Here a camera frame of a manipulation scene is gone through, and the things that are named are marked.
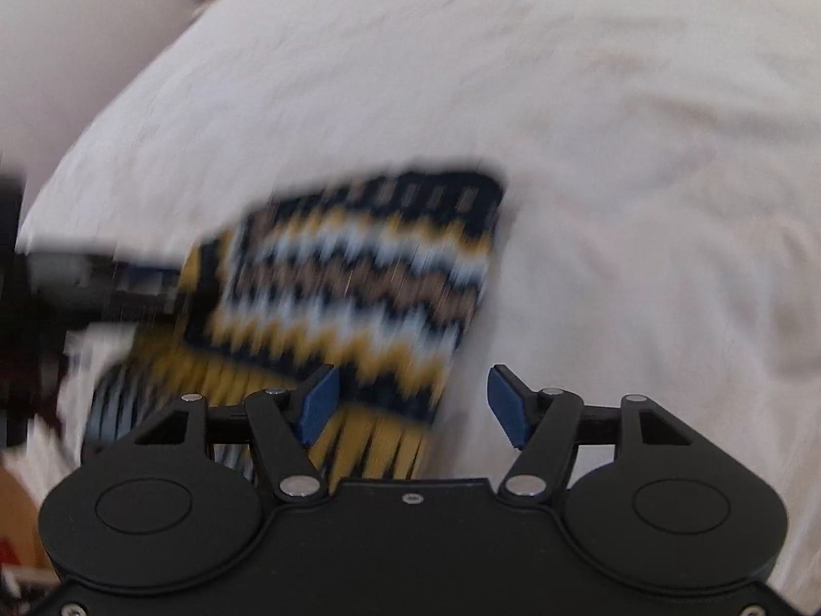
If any navy yellow white patterned sweater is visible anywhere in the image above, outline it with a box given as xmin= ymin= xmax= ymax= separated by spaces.
xmin=82 ymin=167 xmax=504 ymax=483

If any cream bed cover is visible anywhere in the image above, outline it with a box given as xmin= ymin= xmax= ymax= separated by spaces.
xmin=22 ymin=0 xmax=819 ymax=610

